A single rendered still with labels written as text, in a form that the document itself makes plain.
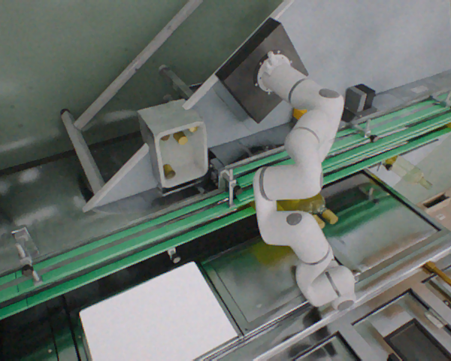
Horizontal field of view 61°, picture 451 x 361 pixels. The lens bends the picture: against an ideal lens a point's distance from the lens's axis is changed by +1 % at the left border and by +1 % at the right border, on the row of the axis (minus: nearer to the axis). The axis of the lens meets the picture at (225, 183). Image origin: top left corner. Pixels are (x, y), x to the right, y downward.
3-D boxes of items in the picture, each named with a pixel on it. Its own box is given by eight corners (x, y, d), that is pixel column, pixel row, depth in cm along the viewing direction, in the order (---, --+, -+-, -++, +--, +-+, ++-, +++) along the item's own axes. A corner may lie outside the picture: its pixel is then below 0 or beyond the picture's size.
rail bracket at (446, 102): (425, 99, 169) (452, 113, 160) (431, 83, 164) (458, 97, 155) (431, 97, 170) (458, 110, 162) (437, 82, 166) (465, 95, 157)
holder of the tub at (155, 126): (155, 186, 138) (164, 198, 133) (144, 121, 120) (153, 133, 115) (198, 171, 144) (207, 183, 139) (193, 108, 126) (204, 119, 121)
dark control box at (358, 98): (343, 104, 163) (357, 113, 157) (346, 86, 157) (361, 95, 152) (357, 99, 166) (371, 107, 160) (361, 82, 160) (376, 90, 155)
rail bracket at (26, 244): (22, 244, 120) (32, 299, 105) (1, 207, 109) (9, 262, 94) (37, 238, 122) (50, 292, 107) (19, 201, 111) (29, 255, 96)
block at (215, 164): (208, 180, 140) (217, 191, 136) (207, 159, 134) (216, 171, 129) (217, 177, 141) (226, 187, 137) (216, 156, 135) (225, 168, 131)
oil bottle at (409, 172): (377, 161, 180) (423, 194, 163) (379, 153, 176) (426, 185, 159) (386, 156, 181) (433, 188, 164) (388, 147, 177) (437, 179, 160)
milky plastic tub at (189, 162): (153, 176, 134) (163, 190, 128) (144, 122, 119) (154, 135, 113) (198, 161, 140) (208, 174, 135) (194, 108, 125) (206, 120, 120)
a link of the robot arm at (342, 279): (323, 295, 101) (355, 280, 100) (307, 264, 109) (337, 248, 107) (337, 316, 111) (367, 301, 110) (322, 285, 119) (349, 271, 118)
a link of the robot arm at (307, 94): (317, 72, 114) (355, 95, 103) (309, 111, 122) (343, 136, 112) (291, 78, 110) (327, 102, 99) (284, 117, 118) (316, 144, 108)
